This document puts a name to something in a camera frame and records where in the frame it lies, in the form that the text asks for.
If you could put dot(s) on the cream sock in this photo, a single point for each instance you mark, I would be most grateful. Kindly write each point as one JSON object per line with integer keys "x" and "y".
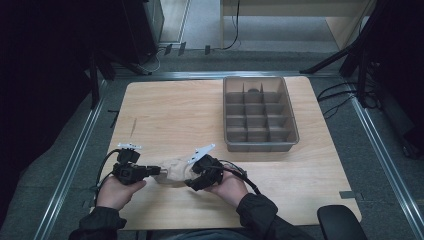
{"x": 175, "y": 170}

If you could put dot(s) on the aluminium rail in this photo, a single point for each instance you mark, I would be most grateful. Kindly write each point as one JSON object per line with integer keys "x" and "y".
{"x": 386, "y": 160}
{"x": 206, "y": 74}
{"x": 68, "y": 173}

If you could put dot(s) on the black metal stand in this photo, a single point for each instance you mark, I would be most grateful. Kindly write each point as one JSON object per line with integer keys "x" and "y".
{"x": 94, "y": 83}

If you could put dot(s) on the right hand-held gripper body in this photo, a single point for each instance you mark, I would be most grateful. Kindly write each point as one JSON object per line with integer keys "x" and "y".
{"x": 210, "y": 173}

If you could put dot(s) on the black cabinet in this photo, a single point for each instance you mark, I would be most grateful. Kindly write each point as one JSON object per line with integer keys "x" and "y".
{"x": 143, "y": 30}

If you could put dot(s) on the light wooden desk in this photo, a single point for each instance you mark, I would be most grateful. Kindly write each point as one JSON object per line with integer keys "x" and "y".
{"x": 343, "y": 26}

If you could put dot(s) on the person's left hand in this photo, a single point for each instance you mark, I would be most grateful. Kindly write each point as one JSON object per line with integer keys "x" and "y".
{"x": 115, "y": 193}

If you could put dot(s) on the black chair armrest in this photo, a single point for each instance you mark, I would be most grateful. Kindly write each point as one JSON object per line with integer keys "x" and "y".
{"x": 340, "y": 221}

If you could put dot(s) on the person's right hand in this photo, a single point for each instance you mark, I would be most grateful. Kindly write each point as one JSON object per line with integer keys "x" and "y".
{"x": 230, "y": 190}

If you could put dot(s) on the black tripod stand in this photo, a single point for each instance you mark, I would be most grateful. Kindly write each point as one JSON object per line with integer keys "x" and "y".
{"x": 333, "y": 60}

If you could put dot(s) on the grey divided plastic bin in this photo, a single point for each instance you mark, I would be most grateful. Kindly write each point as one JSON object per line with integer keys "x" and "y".
{"x": 260, "y": 146}

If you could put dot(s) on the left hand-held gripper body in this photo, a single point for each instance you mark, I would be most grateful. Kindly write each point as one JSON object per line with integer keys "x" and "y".
{"x": 128, "y": 170}

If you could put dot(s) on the dark sock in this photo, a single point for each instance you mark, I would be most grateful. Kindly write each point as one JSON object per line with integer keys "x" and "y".
{"x": 254, "y": 90}

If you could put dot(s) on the grey tape piece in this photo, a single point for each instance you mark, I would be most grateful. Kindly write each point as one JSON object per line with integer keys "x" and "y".
{"x": 348, "y": 194}

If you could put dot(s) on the black tape strip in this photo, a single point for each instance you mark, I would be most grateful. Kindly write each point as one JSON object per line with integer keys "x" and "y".
{"x": 115, "y": 118}

